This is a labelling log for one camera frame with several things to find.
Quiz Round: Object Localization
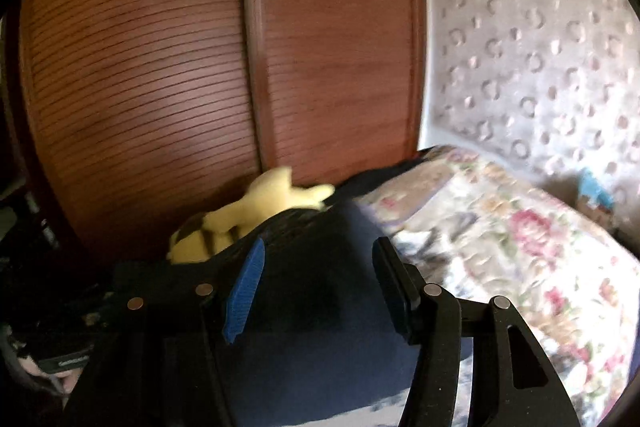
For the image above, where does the brown wooden wardrobe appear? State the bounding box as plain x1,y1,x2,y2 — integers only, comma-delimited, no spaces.
17,0,425,253

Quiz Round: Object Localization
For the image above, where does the floral pink quilt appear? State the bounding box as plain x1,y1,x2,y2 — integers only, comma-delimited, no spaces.
358,147,639,426

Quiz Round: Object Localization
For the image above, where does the person left hand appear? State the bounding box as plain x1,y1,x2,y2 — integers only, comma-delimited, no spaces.
17,357,82,398

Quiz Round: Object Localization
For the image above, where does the circle patterned sheer curtain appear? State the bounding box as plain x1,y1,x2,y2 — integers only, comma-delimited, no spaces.
420,0,639,230

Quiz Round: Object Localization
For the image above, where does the dark circle patterned cloth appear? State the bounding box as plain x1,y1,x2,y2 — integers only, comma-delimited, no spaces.
209,209,341,270

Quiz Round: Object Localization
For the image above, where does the navy printed t-shirt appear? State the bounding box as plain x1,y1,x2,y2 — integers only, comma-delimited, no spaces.
224,202,418,426

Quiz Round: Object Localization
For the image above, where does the yellow plush toy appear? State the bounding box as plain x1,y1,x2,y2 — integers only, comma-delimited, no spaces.
167,167,335,265

